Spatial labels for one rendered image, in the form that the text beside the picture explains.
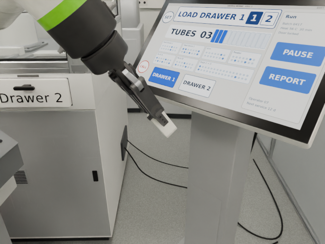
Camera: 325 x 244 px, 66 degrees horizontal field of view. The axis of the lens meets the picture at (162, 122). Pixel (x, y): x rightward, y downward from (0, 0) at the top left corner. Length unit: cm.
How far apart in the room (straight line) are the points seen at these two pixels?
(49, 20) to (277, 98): 43
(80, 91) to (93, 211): 62
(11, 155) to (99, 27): 51
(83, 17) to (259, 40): 41
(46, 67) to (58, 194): 61
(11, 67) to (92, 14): 74
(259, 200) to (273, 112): 134
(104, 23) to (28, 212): 120
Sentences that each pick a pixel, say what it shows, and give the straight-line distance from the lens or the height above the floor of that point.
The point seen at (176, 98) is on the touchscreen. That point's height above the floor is 97.
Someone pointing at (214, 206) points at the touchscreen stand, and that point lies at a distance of 89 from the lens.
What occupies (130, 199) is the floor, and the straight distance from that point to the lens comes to 176.
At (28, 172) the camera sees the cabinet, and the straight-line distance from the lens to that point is 130.
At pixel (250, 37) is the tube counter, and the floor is 112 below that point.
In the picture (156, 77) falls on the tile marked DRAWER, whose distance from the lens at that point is 72.
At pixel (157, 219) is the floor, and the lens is 163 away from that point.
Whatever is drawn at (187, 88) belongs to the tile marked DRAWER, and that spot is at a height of 99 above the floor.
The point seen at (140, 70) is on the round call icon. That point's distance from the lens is 77.
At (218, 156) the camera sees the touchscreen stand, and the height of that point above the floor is 78.
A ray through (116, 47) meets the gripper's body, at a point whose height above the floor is 113.
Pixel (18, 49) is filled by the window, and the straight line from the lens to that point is 108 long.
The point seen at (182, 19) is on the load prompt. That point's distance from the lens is 79.
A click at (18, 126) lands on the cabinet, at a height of 73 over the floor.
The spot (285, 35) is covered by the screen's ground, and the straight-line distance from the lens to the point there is 64.
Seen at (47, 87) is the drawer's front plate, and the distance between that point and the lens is 104.
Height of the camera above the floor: 120
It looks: 26 degrees down
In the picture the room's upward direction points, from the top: straight up
